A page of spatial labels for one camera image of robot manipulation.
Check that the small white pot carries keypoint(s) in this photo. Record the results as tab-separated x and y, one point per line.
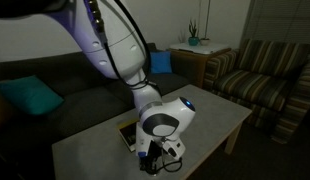
205	41

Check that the window blinds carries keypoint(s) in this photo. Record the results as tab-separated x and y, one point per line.
281	20

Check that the white tray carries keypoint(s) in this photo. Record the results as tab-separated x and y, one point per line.
201	48

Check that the wooden side table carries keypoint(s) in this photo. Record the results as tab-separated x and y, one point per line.
191	66

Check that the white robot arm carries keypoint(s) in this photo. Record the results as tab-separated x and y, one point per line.
108	43

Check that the striped armchair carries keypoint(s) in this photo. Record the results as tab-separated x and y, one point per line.
258	83

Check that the black book yellow spine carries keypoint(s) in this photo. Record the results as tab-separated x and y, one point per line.
128	135

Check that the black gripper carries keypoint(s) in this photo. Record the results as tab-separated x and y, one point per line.
155	155

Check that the teal cushion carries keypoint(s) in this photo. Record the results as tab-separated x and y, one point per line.
28	96

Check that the green potted plant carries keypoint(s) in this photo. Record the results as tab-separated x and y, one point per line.
193	28

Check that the dark grey sofa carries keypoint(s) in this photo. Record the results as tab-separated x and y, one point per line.
81	106

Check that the teal plant pot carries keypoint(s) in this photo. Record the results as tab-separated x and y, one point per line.
193	41

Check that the blue cushion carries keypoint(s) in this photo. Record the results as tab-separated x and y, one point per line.
161	63

